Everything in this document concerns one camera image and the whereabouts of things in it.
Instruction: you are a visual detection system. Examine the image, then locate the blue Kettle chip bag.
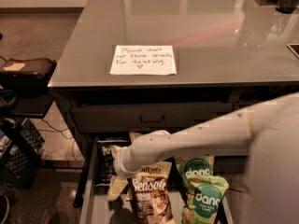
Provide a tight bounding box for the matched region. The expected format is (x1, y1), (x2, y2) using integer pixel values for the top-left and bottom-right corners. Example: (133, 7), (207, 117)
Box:
(95, 139), (130, 186)

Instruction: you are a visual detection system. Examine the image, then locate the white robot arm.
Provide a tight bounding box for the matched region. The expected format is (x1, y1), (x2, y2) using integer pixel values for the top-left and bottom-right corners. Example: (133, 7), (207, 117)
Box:
(114, 93), (299, 224)

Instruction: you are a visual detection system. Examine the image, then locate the open grey middle drawer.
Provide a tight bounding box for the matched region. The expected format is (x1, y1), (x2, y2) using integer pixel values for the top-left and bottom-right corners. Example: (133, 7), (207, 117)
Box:
(78, 136), (235, 224)

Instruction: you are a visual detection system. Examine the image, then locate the front Late July SeaSalt bag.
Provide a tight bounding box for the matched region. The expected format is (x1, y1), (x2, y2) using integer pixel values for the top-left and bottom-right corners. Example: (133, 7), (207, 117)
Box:
(130, 161), (176, 224)

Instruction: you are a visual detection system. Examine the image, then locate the late july seasalt bag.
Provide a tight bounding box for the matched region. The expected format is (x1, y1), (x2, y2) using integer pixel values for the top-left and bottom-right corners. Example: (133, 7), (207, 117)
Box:
(130, 161), (176, 224)
(129, 132), (144, 143)

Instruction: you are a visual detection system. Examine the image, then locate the rear Late July SeaSalt bag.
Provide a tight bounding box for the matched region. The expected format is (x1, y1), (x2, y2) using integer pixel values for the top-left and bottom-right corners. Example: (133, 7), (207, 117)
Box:
(129, 132), (144, 143)

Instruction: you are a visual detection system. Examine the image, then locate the middle green Dang bag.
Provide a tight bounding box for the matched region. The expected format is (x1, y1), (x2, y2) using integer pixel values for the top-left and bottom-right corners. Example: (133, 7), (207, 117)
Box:
(175, 156), (214, 182)

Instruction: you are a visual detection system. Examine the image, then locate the green dang bag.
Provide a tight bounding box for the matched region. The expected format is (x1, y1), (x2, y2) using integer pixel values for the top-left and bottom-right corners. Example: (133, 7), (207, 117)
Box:
(182, 175), (229, 224)
(175, 156), (214, 182)

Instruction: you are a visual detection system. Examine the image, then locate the closed dark top drawer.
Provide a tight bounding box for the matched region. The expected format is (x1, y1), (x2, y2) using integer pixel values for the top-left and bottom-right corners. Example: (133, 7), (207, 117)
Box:
(70, 102), (233, 133)

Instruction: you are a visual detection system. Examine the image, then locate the front green Dang bag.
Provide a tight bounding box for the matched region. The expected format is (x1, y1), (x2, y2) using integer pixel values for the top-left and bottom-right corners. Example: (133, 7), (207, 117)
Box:
(182, 175), (229, 224)

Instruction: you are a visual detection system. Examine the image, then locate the right dark drawer stack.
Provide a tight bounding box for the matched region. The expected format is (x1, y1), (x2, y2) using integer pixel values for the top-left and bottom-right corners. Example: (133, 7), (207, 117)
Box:
(214, 156), (248, 174)

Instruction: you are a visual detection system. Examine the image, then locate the grey cabinet counter unit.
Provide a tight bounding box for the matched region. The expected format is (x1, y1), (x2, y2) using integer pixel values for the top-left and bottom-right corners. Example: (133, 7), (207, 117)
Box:
(47, 0), (299, 210)

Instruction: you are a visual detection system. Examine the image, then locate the dark tablet on counter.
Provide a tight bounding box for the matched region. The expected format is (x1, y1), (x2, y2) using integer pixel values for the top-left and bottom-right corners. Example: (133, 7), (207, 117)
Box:
(287, 44), (299, 59)

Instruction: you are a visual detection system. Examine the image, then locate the black plastic crate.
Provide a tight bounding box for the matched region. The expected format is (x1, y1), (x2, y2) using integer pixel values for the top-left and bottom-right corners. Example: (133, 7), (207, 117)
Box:
(0, 119), (45, 189)

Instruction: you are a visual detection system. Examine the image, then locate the white handwritten paper note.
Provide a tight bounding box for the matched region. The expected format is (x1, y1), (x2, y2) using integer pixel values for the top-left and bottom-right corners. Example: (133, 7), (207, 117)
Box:
(109, 45), (177, 76)

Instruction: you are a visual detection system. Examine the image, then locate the black chair with armrest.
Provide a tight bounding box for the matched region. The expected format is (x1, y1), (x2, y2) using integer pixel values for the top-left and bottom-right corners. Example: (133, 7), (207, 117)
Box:
(0, 58), (56, 118)

